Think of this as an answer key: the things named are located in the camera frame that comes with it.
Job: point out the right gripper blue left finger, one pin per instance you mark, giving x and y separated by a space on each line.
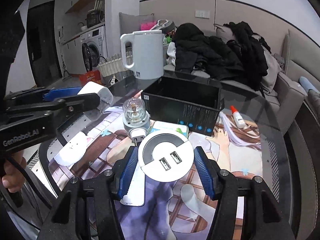
128 171

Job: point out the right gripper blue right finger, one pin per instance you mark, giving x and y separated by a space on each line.
205 171

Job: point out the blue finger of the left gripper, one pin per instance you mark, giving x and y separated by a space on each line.
61 93

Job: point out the white power bank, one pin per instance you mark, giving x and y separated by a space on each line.
135 195

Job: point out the round grey usb hub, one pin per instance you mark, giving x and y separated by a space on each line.
165 156

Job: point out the glass dome plug night light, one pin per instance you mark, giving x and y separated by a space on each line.
136 119

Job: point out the white square charger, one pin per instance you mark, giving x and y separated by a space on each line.
97 98

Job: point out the red cap glue bottle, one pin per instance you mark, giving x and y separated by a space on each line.
239 121

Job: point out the person's left hand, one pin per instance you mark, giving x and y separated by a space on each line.
14 180

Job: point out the anime printed desk mat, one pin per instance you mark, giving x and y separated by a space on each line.
166 199

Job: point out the red gift bag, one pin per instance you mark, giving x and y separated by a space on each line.
93 76

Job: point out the white washing machine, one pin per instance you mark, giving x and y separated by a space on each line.
94 47

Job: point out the woven laundry basket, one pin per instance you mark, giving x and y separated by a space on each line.
112 70

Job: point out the black storage box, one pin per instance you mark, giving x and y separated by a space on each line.
184 102

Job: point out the grey sofa cushion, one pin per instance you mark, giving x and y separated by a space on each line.
130 23

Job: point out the white electric kettle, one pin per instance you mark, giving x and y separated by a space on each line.
147 53

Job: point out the pink plush toy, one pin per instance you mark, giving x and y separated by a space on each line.
147 25

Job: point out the black jacket pile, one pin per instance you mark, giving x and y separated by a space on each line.
241 58

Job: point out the grey sofa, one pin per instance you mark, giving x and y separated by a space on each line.
279 86

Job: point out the person lying under blanket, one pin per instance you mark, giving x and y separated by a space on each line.
314 100

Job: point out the light blue pillow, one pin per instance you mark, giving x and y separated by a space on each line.
307 85

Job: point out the wall switch plate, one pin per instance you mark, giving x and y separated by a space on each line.
202 14

